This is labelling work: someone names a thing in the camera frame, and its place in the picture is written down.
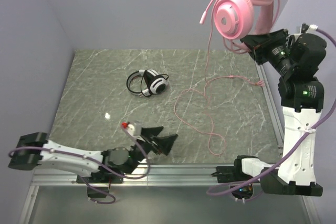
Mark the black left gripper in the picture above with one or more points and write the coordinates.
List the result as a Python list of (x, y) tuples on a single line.
[(149, 143)]

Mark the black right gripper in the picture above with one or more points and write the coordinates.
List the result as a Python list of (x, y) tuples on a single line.
[(260, 51)]

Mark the white and black headphones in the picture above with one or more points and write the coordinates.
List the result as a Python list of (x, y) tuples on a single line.
[(152, 83)]

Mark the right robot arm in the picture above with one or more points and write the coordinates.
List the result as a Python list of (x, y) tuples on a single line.
[(296, 58)]

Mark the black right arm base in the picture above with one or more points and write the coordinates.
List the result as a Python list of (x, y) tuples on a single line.
[(228, 174)]

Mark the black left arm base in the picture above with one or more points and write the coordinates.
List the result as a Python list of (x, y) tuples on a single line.
[(99, 182)]

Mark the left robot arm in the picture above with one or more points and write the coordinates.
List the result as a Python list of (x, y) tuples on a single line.
[(35, 150)]

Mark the aluminium front rail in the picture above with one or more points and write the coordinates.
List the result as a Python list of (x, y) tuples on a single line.
[(159, 175)]

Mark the aluminium rail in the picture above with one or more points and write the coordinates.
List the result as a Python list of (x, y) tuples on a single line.
[(270, 129), (159, 175)]

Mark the aluminium right side rail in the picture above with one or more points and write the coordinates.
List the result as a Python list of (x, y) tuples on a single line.
[(270, 129)]

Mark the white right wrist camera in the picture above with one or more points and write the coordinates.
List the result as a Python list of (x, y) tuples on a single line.
[(307, 28)]

